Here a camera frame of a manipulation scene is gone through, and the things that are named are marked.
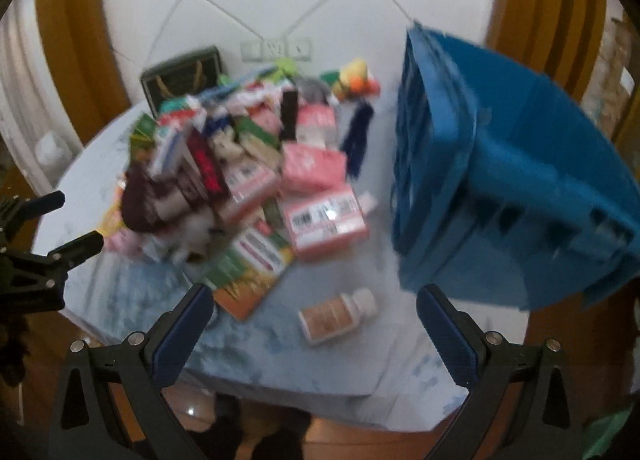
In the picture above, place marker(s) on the green plastic bag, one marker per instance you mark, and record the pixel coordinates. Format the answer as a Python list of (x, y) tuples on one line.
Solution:
[(607, 435)]

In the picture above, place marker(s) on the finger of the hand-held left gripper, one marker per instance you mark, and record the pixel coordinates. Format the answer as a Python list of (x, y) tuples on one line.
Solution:
[(75, 249), (47, 202)]

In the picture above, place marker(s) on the maroon patterned sock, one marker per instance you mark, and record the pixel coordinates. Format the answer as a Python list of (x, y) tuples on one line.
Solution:
[(150, 200)]

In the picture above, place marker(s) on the dark bottle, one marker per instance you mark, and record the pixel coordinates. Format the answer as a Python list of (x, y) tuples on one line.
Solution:
[(289, 115)]

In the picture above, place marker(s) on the pink barcode box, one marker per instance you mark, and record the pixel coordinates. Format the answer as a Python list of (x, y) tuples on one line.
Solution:
[(325, 222)]

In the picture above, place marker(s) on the white ribbed door frame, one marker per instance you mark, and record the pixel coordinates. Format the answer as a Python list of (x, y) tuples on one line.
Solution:
[(25, 80)]

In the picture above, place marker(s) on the red white box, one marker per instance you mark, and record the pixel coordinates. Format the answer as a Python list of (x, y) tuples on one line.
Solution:
[(260, 250)]

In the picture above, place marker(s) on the black gift bag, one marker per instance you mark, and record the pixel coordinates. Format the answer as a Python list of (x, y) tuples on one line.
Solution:
[(175, 80)]

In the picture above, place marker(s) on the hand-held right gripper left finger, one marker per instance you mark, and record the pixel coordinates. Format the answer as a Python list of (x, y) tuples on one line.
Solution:
[(182, 335)]

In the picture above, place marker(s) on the pink plush toy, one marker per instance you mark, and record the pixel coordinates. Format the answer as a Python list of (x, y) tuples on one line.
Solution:
[(120, 241)]

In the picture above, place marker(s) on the green gold box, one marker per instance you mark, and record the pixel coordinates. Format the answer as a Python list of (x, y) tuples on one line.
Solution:
[(145, 127)]

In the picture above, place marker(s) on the white lined trash bin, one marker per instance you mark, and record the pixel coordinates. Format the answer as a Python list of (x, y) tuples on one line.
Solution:
[(52, 152)]

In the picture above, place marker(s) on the green plush frog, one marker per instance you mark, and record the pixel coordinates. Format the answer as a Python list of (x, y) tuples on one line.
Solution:
[(286, 67)]

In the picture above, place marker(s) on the wooden door frame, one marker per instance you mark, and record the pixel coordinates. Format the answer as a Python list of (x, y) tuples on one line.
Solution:
[(75, 30)]

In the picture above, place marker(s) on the white plush toy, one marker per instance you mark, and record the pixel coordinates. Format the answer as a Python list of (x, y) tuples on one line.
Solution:
[(197, 235)]

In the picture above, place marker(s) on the blue plastic crate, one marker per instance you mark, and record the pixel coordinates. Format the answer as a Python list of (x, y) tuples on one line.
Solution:
[(500, 140)]

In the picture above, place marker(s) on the white five-hole wall socket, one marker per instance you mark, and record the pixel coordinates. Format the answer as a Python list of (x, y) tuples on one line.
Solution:
[(274, 49)]

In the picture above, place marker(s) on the yellow plush toy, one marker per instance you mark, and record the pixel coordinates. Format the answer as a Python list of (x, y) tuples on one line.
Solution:
[(355, 72)]

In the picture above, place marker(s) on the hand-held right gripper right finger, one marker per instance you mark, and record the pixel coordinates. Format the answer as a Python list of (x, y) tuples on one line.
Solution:
[(447, 335)]

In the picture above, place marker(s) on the orange green box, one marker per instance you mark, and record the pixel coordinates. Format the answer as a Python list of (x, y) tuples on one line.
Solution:
[(250, 290)]

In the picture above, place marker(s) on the white pill bottle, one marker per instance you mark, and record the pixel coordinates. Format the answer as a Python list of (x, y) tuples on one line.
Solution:
[(335, 317)]

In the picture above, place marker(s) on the dark blue yarn tassel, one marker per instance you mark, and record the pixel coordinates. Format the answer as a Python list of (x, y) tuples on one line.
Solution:
[(357, 140)]

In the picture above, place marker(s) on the grey sock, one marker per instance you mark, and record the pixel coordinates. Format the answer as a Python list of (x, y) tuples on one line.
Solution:
[(314, 89)]

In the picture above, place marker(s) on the wooden glass cabinet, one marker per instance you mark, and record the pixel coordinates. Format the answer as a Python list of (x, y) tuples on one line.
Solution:
[(545, 15)]

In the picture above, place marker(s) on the dark red black packet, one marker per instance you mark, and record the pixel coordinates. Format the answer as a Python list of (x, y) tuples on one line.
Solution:
[(207, 167)]

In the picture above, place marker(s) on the white wall socket plate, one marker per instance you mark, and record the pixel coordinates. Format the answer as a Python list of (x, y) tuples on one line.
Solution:
[(298, 48)]

